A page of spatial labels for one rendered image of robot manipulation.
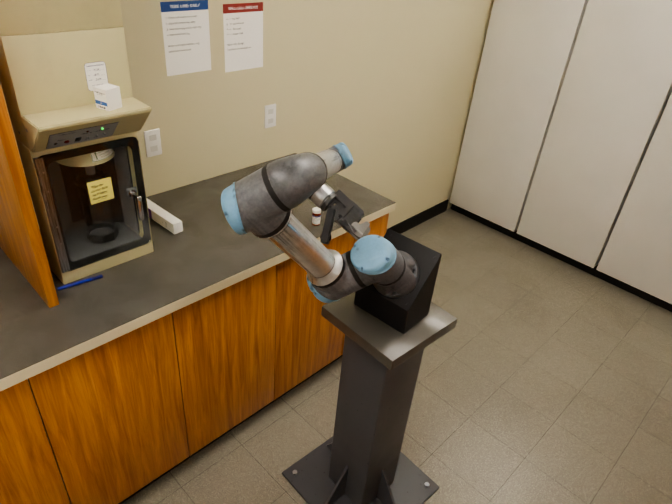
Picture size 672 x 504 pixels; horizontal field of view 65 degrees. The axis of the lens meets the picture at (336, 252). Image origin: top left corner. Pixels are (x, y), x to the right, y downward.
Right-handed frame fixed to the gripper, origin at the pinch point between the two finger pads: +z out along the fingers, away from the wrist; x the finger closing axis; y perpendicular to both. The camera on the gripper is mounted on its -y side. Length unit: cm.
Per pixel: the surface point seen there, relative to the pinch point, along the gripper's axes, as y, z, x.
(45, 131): -38, -80, -38
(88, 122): -29, -77, -31
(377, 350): -21.2, 23.6, -5.7
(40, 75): -28, -93, -36
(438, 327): -3.1, 33.6, 5.9
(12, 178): -53, -79, -37
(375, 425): -43, 43, 22
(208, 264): -43, -39, 18
